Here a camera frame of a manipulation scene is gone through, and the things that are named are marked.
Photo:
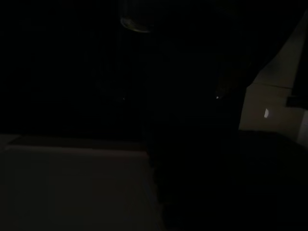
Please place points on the white cabinet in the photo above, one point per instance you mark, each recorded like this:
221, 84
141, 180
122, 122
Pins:
264, 101

